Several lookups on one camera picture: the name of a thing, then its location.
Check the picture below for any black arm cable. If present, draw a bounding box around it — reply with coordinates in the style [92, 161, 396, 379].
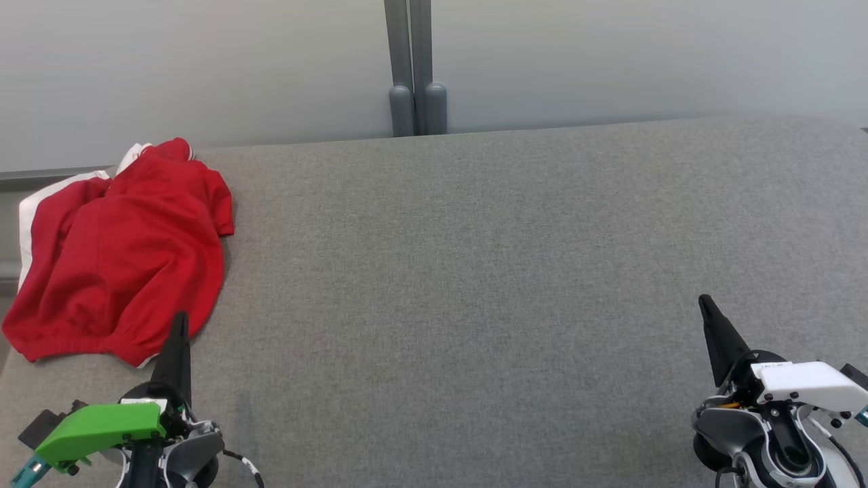
[829, 434, 867, 488]
[222, 449, 265, 488]

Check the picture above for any red shorts white side stripe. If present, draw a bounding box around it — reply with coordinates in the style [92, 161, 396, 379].
[1, 173, 226, 369]

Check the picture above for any grey partition post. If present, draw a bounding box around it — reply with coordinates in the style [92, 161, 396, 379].
[409, 0, 448, 135]
[384, 0, 416, 138]

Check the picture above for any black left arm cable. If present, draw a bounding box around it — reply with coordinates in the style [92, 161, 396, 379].
[222, 449, 265, 488]

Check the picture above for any grey partition base rail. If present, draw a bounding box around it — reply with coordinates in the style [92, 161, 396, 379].
[0, 166, 116, 194]

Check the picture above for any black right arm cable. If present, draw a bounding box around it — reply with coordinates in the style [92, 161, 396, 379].
[829, 434, 867, 488]

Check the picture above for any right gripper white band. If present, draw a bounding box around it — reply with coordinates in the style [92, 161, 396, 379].
[698, 294, 868, 414]

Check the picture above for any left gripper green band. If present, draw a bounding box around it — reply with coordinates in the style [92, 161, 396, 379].
[34, 312, 193, 473]

